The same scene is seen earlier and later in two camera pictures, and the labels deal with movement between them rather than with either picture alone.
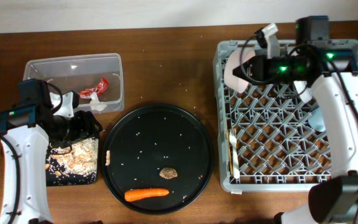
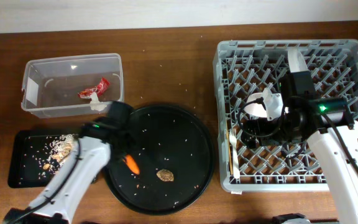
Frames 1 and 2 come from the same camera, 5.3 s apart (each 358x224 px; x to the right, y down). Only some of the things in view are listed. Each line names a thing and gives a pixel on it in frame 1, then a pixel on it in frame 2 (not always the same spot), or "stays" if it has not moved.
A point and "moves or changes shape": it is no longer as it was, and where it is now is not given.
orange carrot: x=137 y=194 → x=132 y=164
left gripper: x=86 y=121 → x=132 y=143
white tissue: x=95 y=104 stays
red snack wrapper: x=102 y=85 stays
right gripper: x=257 y=65 → x=260 y=124
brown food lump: x=168 y=173 moves or changes shape
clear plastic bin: x=99 y=79 stays
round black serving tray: x=157 y=159 stays
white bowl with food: x=234 y=58 → x=254 y=109
